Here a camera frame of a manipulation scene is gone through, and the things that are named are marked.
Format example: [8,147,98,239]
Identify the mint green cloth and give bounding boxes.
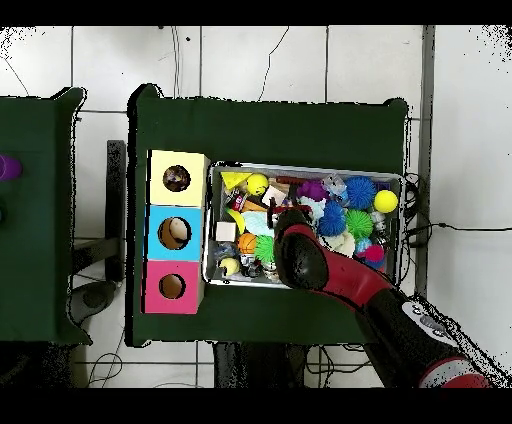
[241,195,327,239]

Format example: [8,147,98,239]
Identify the small blue spiky ball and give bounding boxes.
[317,199,347,238]

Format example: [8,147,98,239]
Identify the cream white cloth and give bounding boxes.
[323,230,357,258]

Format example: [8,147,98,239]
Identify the pale patterned fabric scrunchie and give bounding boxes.
[162,164,192,193]

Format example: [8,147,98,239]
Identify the wooden box with three holes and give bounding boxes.
[142,149,211,315]

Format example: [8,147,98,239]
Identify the purple knobbly rubber toy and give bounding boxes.
[296,179,330,202]

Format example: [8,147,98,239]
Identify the yellow smiley face ball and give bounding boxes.
[245,172,270,197]

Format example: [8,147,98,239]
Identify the crushed clear plastic bottle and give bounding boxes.
[321,172,349,201]

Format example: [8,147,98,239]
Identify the yellow cheese wedge toy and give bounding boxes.
[220,170,254,191]

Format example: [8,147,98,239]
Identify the large blue spiky ball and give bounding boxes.
[344,175,378,210]

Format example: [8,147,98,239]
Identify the dark green table cloth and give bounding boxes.
[126,83,410,347]
[0,86,93,345]

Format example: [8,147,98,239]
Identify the pink spiky ball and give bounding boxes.
[361,244,386,264]

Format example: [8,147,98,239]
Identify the plain yellow ball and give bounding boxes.
[373,189,400,214]

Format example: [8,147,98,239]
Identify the grey round seat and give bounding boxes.
[70,279,118,326]

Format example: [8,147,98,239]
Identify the purple cup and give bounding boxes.
[0,154,24,182]

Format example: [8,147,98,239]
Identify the shallow wire mesh bin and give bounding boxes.
[202,162,405,296]

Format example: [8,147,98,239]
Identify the black power cable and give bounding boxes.
[403,222,512,237]

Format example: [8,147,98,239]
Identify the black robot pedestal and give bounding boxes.
[213,341,309,388]

